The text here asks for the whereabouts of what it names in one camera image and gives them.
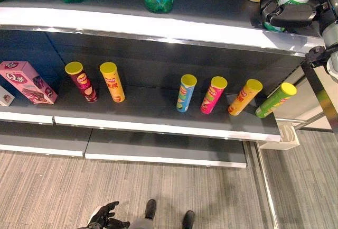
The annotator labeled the dark right robot foot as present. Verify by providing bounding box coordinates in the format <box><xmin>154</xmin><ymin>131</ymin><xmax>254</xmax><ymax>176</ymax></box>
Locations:
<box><xmin>182</xmin><ymin>209</ymin><xmax>196</xmax><ymax>229</ymax></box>

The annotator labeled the pink cookie box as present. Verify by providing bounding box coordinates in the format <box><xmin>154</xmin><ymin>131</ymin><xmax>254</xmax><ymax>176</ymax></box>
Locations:
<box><xmin>0</xmin><ymin>60</ymin><xmax>59</xmax><ymax>105</ymax></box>

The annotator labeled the blue chips can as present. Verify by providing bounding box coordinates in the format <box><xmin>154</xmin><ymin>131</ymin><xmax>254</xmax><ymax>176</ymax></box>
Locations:
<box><xmin>176</xmin><ymin>74</ymin><xmax>198</xmax><ymax>113</ymax></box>

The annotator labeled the dark metal shelf post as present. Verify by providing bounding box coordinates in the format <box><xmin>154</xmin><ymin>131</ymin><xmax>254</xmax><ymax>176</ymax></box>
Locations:
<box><xmin>302</xmin><ymin>59</ymin><xmax>338</xmax><ymax>135</ymax></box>

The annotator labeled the maroon chips can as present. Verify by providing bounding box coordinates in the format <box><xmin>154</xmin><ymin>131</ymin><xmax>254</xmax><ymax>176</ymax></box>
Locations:
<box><xmin>64</xmin><ymin>61</ymin><xmax>99</xmax><ymax>103</ymax></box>

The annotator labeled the orange chips can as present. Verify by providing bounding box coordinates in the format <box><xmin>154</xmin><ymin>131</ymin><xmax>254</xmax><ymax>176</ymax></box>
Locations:
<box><xmin>228</xmin><ymin>79</ymin><xmax>264</xmax><ymax>116</ymax></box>

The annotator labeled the green chips can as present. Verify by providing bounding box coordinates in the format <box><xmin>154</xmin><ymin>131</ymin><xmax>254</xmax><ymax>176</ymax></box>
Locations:
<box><xmin>255</xmin><ymin>82</ymin><xmax>297</xmax><ymax>118</ymax></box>

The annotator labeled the grey shelf board white edge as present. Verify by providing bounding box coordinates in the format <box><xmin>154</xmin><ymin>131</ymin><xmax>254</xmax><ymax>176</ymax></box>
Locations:
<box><xmin>0</xmin><ymin>0</ymin><xmax>326</xmax><ymax>56</ymax></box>
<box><xmin>84</xmin><ymin>128</ymin><xmax>248</xmax><ymax>169</ymax></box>
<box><xmin>0</xmin><ymin>29</ymin><xmax>307</xmax><ymax>142</ymax></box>
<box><xmin>0</xmin><ymin>121</ymin><xmax>93</xmax><ymax>158</ymax></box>

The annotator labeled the pink chips can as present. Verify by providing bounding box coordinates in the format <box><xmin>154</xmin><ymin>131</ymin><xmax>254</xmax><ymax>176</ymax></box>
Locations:
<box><xmin>200</xmin><ymin>76</ymin><xmax>228</xmax><ymax>114</ymax></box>

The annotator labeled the small white box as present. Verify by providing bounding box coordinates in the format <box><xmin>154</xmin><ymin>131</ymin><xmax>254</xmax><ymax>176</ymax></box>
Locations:
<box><xmin>0</xmin><ymin>85</ymin><xmax>15</xmax><ymax>107</ymax></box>

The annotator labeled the dark robot foot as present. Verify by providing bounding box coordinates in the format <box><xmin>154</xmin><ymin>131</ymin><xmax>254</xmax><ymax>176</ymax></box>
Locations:
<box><xmin>144</xmin><ymin>199</ymin><xmax>157</xmax><ymax>221</ymax></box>
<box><xmin>182</xmin><ymin>209</ymin><xmax>196</xmax><ymax>229</ymax></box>

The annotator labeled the white stand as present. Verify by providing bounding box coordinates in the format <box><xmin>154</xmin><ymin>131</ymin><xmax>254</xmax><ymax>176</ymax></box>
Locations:
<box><xmin>259</xmin><ymin>119</ymin><xmax>301</xmax><ymax>151</ymax></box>

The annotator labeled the metal floor rail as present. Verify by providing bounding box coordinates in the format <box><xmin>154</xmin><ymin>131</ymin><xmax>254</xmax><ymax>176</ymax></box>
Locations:
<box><xmin>252</xmin><ymin>141</ymin><xmax>280</xmax><ymax>229</ymax></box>

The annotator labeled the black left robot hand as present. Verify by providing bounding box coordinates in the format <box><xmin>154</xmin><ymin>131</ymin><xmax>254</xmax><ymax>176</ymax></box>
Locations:
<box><xmin>86</xmin><ymin>200</ymin><xmax>130</xmax><ymax>229</ymax></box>

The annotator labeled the dark left robot foot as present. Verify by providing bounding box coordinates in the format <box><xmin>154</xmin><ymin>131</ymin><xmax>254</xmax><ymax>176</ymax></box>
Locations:
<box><xmin>144</xmin><ymin>199</ymin><xmax>157</xmax><ymax>221</ymax></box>

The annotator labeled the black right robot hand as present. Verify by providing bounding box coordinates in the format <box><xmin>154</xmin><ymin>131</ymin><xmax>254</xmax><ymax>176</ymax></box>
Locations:
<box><xmin>259</xmin><ymin>0</ymin><xmax>325</xmax><ymax>33</ymax></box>

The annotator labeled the yellow chips can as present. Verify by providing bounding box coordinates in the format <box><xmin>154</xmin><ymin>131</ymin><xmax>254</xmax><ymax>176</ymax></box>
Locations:
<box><xmin>99</xmin><ymin>62</ymin><xmax>126</xmax><ymax>103</ymax></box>

